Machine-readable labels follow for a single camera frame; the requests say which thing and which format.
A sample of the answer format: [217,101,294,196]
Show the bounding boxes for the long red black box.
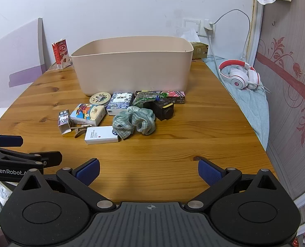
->
[135,90,186,105]

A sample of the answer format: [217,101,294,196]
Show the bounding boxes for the white curved frame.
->
[245,0,265,62]

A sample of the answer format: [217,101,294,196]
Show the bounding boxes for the white wall outlet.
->
[183,18,202,35]

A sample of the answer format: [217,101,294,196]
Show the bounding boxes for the blue white patterned tissue pack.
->
[106,92,134,116]

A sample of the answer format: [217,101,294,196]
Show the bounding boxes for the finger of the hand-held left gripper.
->
[0,133,23,148]
[0,146,63,168]

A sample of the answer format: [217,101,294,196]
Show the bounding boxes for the red milk carton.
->
[52,38,71,70]

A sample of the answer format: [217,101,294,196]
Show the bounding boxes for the small black white box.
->
[58,109,73,135]

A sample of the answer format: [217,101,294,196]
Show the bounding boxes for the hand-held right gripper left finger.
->
[18,158,117,210]

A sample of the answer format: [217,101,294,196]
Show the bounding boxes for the green fabric scrunchie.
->
[112,107,156,140]

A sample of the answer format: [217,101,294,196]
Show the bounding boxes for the gold tissue pack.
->
[179,28,209,60]

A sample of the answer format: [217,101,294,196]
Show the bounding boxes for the light blue blanket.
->
[203,57,270,151]

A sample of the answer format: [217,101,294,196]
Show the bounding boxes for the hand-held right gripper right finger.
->
[185,159,282,210]

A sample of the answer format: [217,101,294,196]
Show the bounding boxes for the beige plastic storage bin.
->
[70,36,194,97]

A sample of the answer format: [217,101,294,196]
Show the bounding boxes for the white red headphones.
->
[218,60,261,90]

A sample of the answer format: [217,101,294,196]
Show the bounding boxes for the brown hair clip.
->
[70,125,91,138]

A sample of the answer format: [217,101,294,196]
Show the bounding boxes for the green bead bag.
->
[132,91,168,107]

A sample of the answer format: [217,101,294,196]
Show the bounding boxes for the white purple board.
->
[0,18,47,89]

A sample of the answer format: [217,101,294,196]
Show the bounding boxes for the round illustrated tin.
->
[89,92,112,106]

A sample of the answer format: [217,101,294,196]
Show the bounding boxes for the white wall charger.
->
[203,19,216,37]

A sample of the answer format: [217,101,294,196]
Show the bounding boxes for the pink floral panel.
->
[250,0,305,211]

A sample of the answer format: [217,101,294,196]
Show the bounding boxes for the black cube box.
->
[149,98,174,121]

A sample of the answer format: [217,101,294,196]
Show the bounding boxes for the white charger cable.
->
[210,9,251,59]

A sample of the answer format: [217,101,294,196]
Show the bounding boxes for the colourful cartoon tissue pack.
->
[69,103,107,127]

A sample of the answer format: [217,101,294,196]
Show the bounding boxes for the white hanging cable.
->
[208,35,221,69]

